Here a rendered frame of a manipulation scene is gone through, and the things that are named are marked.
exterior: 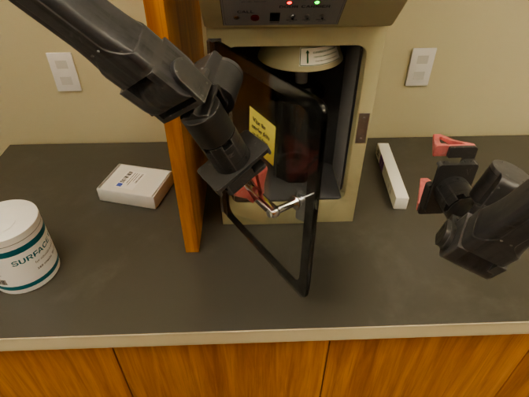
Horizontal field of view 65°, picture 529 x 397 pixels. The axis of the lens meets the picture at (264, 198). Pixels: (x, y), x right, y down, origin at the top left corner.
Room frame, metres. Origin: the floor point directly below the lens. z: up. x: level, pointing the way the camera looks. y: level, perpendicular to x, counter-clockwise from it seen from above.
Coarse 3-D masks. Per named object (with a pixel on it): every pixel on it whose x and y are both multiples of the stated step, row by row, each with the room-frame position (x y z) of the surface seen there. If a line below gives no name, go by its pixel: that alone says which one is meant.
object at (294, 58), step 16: (272, 48) 0.80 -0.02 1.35; (288, 48) 0.79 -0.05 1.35; (304, 48) 0.78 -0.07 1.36; (320, 48) 0.79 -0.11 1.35; (336, 48) 0.81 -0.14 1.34; (272, 64) 0.79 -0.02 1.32; (288, 64) 0.77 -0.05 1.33; (304, 64) 0.77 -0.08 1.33; (320, 64) 0.77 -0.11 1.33; (336, 64) 0.80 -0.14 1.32
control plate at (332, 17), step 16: (224, 0) 0.66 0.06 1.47; (240, 0) 0.66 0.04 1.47; (256, 0) 0.67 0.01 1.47; (272, 0) 0.67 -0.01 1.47; (288, 0) 0.67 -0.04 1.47; (304, 0) 0.67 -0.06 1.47; (320, 0) 0.67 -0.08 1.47; (336, 0) 0.67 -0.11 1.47; (224, 16) 0.69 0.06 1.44; (240, 16) 0.69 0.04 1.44; (288, 16) 0.70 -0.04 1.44; (304, 16) 0.70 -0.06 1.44; (336, 16) 0.70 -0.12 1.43
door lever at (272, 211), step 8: (248, 184) 0.55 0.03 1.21; (256, 192) 0.53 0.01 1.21; (256, 200) 0.52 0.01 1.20; (264, 200) 0.51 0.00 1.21; (296, 200) 0.51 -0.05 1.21; (264, 208) 0.50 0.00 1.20; (272, 208) 0.49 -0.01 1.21; (280, 208) 0.49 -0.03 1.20; (288, 208) 0.50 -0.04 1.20; (296, 208) 0.51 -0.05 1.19; (272, 216) 0.48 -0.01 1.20
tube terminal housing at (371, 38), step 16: (208, 32) 0.75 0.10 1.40; (224, 32) 0.75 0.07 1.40; (240, 32) 0.75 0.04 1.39; (256, 32) 0.75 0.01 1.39; (272, 32) 0.75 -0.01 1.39; (288, 32) 0.75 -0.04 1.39; (304, 32) 0.75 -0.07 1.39; (320, 32) 0.75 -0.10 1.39; (336, 32) 0.75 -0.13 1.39; (352, 32) 0.75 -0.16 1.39; (368, 32) 0.76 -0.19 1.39; (384, 32) 0.76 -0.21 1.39; (368, 48) 0.76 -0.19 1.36; (368, 64) 0.76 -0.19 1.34; (368, 80) 0.76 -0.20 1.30; (368, 96) 0.76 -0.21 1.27; (368, 112) 0.76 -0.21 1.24; (352, 128) 0.78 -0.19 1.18; (368, 128) 0.76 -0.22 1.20; (352, 144) 0.78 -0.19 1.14; (352, 160) 0.76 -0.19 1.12; (352, 176) 0.76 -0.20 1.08; (352, 192) 0.76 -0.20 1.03; (320, 208) 0.75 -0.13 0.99; (336, 208) 0.76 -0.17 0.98; (352, 208) 0.76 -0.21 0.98
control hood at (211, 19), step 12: (204, 0) 0.66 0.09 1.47; (216, 0) 0.66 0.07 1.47; (348, 0) 0.67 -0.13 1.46; (360, 0) 0.68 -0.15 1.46; (372, 0) 0.68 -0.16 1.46; (384, 0) 0.68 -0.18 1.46; (396, 0) 0.68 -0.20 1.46; (204, 12) 0.69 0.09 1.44; (216, 12) 0.69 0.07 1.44; (348, 12) 0.70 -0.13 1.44; (360, 12) 0.70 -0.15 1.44; (372, 12) 0.70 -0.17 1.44; (384, 12) 0.70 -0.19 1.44; (396, 12) 0.70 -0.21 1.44; (204, 24) 0.72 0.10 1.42; (216, 24) 0.71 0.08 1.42; (300, 24) 0.72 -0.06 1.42; (312, 24) 0.72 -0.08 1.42; (324, 24) 0.72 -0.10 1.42; (336, 24) 0.72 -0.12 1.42; (348, 24) 0.72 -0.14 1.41; (360, 24) 0.73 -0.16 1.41; (372, 24) 0.73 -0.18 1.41; (384, 24) 0.73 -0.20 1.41
